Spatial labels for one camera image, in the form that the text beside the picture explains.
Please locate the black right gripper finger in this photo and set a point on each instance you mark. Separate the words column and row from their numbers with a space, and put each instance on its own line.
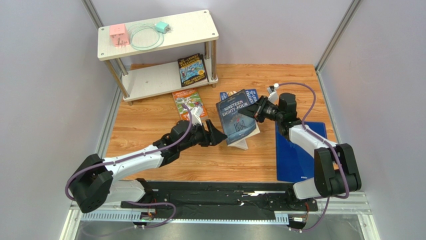
column 252, row 111
column 261, row 102

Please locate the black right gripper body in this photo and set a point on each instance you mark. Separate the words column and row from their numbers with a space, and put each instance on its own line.
column 260, row 109

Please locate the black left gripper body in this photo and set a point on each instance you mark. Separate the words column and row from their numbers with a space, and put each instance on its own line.
column 199, row 136

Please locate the blue 91-Storey Treehouse book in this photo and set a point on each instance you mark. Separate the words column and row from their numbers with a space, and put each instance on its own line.
column 251, row 94

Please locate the Nineteen Eighty-Four book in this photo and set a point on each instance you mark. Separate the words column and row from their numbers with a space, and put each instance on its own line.
column 236, row 126

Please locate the orange 78-Storey Treehouse book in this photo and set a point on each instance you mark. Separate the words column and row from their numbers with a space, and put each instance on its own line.
column 190, row 98

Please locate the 169-Storey Treehouse book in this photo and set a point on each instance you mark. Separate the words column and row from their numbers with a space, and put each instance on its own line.
column 192, row 70

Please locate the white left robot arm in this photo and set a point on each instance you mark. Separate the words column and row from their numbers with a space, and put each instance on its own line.
column 102, row 180

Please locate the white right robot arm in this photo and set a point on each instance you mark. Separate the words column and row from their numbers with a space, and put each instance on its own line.
column 335, row 169

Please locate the blue file folder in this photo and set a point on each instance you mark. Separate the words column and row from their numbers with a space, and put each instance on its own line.
column 293, row 163

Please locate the mint green charger plug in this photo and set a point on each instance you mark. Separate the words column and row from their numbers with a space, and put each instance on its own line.
column 162, row 27

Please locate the white two-tier shelf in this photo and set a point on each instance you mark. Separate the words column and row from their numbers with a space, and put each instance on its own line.
column 190, row 33

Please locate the pink cube power adapter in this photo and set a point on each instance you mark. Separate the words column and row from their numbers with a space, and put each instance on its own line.
column 119, row 35

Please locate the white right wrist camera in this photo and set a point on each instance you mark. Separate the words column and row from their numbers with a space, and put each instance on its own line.
column 272, row 90

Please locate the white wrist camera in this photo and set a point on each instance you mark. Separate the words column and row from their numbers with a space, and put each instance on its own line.
column 272, row 90
column 195, row 115

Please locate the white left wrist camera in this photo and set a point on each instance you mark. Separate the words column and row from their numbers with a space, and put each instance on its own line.
column 195, row 115

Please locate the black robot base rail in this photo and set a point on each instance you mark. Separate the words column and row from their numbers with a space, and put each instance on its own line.
column 228, row 201

